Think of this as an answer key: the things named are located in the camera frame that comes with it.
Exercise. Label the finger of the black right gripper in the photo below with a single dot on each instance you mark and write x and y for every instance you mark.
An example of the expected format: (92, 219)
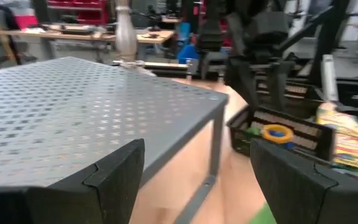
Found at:
(278, 81)
(242, 81)

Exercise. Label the silver table lamp white shade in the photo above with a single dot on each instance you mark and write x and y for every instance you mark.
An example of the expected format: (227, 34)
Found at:
(125, 34)

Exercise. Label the red storage bin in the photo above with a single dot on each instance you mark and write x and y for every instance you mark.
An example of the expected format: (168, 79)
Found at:
(82, 12)

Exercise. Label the blue chair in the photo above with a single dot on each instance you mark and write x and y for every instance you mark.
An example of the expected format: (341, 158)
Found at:
(188, 54)

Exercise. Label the yellow green crayon box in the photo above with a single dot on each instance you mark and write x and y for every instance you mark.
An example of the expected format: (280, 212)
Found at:
(350, 143)

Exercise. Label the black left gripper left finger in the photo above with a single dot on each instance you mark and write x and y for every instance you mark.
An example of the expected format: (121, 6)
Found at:
(113, 186)

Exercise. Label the black slotted plastic basket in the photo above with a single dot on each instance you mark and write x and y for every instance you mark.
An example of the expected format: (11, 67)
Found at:
(353, 102)
(327, 143)

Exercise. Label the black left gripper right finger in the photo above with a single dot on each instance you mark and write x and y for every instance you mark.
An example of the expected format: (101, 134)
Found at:
(291, 193)

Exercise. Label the grey perforated metal shelf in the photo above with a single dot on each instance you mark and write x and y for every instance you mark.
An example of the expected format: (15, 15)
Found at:
(73, 109)

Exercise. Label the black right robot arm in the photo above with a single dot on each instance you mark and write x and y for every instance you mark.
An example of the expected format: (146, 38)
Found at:
(309, 27)

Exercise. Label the wooden background table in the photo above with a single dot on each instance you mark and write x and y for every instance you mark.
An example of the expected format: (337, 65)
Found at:
(73, 35)

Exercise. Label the yellow tape roll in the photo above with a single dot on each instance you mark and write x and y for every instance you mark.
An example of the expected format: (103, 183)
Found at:
(265, 134)

